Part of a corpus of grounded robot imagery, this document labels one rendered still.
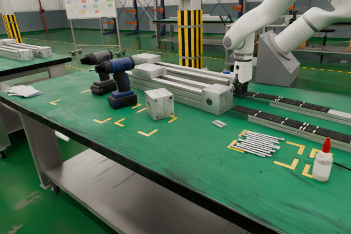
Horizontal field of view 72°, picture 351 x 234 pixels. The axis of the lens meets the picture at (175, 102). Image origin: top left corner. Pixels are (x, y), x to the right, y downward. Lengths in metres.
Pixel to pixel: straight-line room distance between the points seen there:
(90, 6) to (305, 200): 6.63
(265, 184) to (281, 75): 0.82
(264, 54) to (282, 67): 0.12
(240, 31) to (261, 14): 0.10
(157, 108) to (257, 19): 0.51
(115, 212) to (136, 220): 0.13
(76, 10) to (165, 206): 6.31
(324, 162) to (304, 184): 0.07
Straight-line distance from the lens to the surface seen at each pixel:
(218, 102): 0.99
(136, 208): 1.41
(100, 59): 1.30
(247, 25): 1.01
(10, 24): 11.01
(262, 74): 1.42
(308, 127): 0.92
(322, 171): 0.72
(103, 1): 6.69
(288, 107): 1.11
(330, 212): 0.66
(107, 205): 1.47
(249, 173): 0.71
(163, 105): 0.97
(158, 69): 1.25
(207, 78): 1.23
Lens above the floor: 1.21
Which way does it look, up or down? 22 degrees down
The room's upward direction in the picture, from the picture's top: 3 degrees counter-clockwise
